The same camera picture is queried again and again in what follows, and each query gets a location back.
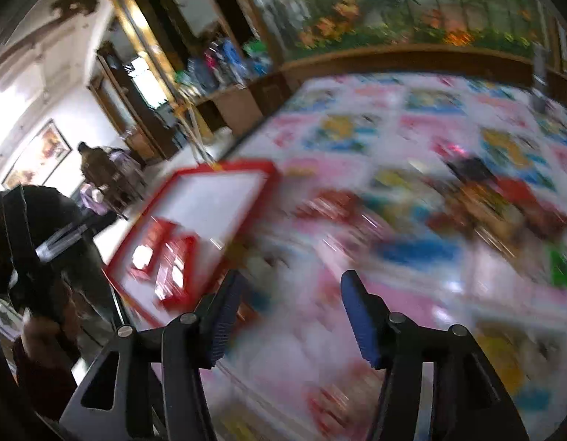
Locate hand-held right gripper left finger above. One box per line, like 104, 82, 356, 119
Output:
58, 270, 246, 441

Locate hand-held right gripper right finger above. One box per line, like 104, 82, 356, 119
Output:
340, 270, 531, 441

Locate red box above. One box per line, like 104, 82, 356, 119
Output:
104, 160, 281, 328

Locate person's left hand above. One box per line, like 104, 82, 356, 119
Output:
17, 291, 82, 359

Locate printed blanket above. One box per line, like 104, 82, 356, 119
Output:
192, 73, 567, 441

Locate red snack packet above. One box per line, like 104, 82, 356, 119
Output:
126, 219, 174, 281
152, 234, 202, 309
295, 188, 371, 228

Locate pile of colourful snack packets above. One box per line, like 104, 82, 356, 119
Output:
426, 147, 567, 258

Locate wooden mirror cabinet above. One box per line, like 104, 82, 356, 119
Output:
88, 0, 284, 162

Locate colourful clutter on shelf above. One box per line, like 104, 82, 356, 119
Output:
175, 37, 275, 95

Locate wooden headboard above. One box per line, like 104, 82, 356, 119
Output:
251, 45, 549, 118

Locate wall poster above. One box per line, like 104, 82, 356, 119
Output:
1, 118, 74, 190

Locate flower wall mural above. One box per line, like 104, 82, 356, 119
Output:
238, 0, 556, 61

